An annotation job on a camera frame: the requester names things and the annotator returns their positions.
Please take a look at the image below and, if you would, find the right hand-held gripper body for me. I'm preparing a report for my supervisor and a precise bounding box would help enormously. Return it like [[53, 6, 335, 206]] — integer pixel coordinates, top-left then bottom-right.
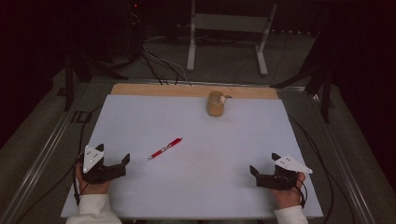
[[255, 154, 314, 191]]

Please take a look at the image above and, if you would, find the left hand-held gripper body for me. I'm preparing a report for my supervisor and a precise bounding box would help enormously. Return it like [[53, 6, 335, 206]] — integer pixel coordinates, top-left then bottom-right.
[[80, 144, 128, 185]]

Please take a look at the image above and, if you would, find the red pen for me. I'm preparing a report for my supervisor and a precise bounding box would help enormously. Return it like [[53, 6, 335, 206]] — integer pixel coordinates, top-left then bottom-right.
[[147, 137, 184, 161]]

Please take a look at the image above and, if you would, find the wooden cup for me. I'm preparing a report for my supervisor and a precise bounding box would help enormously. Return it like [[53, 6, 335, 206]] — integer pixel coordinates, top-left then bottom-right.
[[205, 91, 226, 118]]

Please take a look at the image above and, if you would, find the person's left hand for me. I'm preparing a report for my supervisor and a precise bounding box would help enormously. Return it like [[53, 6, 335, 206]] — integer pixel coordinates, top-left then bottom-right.
[[75, 161, 112, 196]]

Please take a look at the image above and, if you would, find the person's right hand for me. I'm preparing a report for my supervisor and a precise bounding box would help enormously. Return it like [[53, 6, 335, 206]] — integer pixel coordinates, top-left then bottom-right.
[[271, 172, 308, 210]]

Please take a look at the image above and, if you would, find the white table mat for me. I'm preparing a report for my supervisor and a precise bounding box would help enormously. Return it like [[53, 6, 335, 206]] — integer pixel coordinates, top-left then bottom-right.
[[60, 93, 324, 219]]

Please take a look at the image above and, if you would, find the black tripod stand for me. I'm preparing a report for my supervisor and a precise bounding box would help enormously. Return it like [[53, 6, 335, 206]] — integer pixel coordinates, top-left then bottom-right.
[[63, 46, 131, 113], [269, 43, 333, 124]]

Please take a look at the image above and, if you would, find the white metal stand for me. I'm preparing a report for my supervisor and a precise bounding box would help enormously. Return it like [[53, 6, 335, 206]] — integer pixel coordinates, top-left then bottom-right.
[[186, 0, 279, 77]]

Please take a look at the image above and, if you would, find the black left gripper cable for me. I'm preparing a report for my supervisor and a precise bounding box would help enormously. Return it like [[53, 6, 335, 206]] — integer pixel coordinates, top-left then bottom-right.
[[13, 105, 105, 224]]

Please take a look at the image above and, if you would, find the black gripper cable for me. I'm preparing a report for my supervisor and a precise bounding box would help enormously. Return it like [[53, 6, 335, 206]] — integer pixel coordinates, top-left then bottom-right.
[[288, 114, 356, 224], [13, 105, 105, 224]]

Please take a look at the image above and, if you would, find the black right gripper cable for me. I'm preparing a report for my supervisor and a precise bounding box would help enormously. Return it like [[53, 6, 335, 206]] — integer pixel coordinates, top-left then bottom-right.
[[288, 114, 356, 224]]

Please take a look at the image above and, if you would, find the aluminium floor rail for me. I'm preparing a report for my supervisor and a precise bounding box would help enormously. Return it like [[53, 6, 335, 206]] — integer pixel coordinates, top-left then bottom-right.
[[0, 106, 82, 224], [306, 90, 396, 224], [88, 77, 307, 92]]

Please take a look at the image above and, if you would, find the black floor cable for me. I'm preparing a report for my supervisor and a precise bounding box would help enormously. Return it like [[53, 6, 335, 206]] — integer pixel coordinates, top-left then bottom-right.
[[140, 52, 181, 86]]

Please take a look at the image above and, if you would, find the white floor cable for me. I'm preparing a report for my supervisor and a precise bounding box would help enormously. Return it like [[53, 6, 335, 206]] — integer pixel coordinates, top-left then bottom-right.
[[142, 46, 189, 82]]

